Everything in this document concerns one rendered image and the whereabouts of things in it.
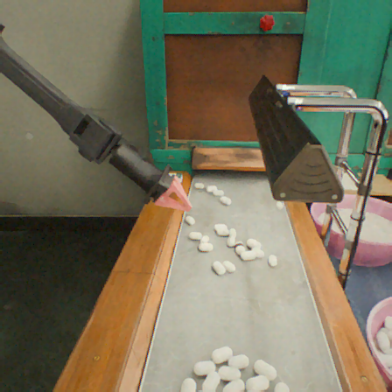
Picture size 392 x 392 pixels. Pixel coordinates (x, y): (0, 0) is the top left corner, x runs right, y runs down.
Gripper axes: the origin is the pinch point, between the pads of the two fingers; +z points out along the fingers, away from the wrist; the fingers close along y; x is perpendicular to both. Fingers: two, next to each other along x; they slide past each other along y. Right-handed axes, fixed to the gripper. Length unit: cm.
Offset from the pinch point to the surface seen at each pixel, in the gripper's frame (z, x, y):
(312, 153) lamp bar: -0.8, -29.3, -31.0
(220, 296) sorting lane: 14.4, 4.5, -14.0
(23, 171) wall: -66, 108, 118
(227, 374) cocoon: 15.1, 2.3, -32.4
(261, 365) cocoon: 18.7, -1.3, -30.6
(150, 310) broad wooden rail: 3.9, 11.5, -20.5
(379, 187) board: 49, -29, 36
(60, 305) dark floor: -1, 111, 53
